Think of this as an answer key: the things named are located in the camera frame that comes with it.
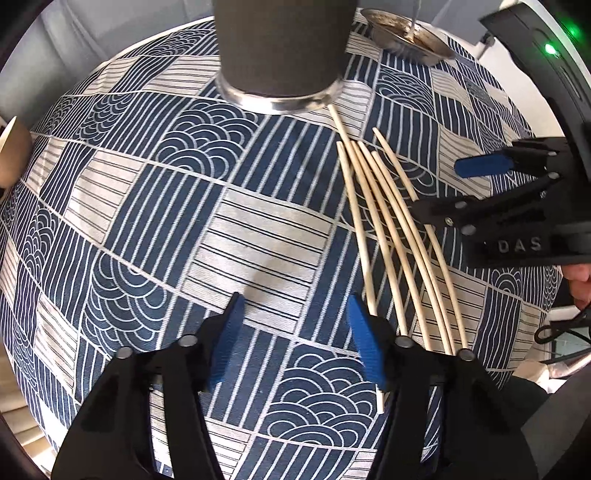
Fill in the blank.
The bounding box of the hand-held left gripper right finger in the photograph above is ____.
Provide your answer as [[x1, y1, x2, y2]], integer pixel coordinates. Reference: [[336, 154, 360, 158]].
[[347, 293, 539, 480]]

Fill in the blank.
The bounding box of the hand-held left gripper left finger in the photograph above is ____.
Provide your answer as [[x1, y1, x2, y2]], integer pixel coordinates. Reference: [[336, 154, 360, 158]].
[[51, 292, 247, 480]]

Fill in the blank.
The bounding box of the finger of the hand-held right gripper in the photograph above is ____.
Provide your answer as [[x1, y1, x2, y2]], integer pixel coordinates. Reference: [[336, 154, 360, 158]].
[[455, 137, 575, 180], [411, 172, 565, 235]]

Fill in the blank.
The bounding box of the row of wooden chopsticks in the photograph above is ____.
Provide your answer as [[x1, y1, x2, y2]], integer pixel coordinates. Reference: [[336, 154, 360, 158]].
[[329, 105, 468, 415]]

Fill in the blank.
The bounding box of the black cylindrical utensil holder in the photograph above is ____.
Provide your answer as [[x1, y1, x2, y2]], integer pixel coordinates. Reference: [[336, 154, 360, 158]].
[[213, 0, 360, 115]]

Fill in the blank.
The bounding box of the person's right hand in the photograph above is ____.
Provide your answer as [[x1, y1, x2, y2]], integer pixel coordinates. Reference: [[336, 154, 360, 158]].
[[564, 265, 591, 311]]

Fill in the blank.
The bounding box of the metal bowl with red sauce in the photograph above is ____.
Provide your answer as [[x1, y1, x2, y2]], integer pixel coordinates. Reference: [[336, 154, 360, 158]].
[[361, 8, 455, 65]]

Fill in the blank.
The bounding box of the blue white patterned tablecloth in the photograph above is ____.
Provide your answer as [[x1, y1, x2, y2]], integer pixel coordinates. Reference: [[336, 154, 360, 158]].
[[0, 9, 566, 480]]

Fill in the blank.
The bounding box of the metal spoon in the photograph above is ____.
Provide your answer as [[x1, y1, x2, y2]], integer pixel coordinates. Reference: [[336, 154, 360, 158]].
[[403, 0, 424, 43]]

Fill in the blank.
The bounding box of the beige ceramic mug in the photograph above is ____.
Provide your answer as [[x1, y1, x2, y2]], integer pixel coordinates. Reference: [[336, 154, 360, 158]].
[[0, 116, 33, 189]]

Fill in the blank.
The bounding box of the blue-grey backdrop cloth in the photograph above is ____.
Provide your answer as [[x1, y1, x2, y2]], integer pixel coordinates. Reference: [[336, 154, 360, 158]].
[[9, 0, 219, 63]]

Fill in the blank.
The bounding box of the black cable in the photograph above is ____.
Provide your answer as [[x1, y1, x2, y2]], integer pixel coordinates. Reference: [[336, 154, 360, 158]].
[[534, 308, 591, 366]]

